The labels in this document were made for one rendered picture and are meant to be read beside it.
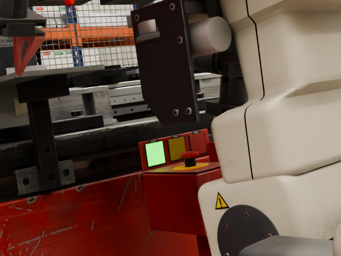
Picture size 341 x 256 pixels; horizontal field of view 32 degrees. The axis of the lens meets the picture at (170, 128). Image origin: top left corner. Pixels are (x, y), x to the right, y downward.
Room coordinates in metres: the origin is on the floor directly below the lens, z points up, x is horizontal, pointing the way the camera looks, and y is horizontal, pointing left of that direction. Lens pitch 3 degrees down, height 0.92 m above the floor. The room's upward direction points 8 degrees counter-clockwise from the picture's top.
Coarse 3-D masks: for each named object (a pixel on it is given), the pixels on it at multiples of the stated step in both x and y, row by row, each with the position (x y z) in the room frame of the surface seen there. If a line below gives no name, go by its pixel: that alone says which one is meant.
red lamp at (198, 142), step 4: (192, 136) 1.27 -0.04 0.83; (196, 136) 1.28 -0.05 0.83; (200, 136) 1.29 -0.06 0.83; (192, 140) 1.27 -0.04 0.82; (196, 140) 1.28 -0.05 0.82; (200, 140) 1.29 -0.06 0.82; (204, 140) 1.30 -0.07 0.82; (192, 144) 1.27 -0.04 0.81; (196, 144) 1.28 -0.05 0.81; (200, 144) 1.29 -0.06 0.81; (204, 144) 1.30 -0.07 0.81; (192, 148) 1.27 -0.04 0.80; (196, 148) 1.28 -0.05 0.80; (200, 148) 1.29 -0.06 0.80; (204, 148) 1.29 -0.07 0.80; (200, 152) 1.28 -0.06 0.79; (204, 152) 1.29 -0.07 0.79
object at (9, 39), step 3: (0, 36) 1.28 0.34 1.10; (0, 39) 1.29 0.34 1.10; (3, 39) 1.30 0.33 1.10; (6, 39) 1.30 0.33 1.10; (9, 39) 1.30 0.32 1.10; (12, 39) 1.31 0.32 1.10; (0, 42) 1.29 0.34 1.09; (3, 42) 1.30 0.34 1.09; (6, 42) 1.30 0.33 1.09; (9, 42) 1.30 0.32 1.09; (12, 42) 1.31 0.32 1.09; (0, 45) 1.29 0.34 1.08; (3, 45) 1.29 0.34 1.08; (6, 45) 1.30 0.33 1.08; (9, 45) 1.30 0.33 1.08; (12, 45) 1.31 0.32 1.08
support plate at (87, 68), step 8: (24, 72) 1.02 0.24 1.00; (32, 72) 1.03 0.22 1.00; (40, 72) 1.04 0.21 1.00; (48, 72) 1.05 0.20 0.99; (56, 72) 1.06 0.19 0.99; (64, 72) 1.07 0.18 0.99; (72, 72) 1.08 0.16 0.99; (80, 72) 1.11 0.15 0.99; (88, 72) 1.14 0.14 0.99; (0, 80) 1.06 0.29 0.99; (8, 80) 1.05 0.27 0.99; (16, 80) 1.08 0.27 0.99; (24, 80) 1.11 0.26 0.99
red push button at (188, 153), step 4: (184, 152) 1.15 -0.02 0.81; (188, 152) 1.14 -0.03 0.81; (192, 152) 1.14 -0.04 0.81; (196, 152) 1.14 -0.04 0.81; (180, 156) 1.14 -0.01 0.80; (184, 156) 1.13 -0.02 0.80; (188, 156) 1.13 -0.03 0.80; (192, 156) 1.13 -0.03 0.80; (196, 156) 1.14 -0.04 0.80; (184, 160) 1.15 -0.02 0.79; (188, 160) 1.14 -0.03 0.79; (192, 160) 1.14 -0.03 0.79; (188, 164) 1.14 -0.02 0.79; (192, 164) 1.14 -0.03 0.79
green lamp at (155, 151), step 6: (150, 144) 1.19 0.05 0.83; (156, 144) 1.20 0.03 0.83; (162, 144) 1.21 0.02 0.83; (150, 150) 1.19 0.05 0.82; (156, 150) 1.20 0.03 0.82; (162, 150) 1.21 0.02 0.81; (150, 156) 1.19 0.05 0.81; (156, 156) 1.20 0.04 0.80; (162, 156) 1.21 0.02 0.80; (150, 162) 1.19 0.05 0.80; (156, 162) 1.20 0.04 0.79; (162, 162) 1.21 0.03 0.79
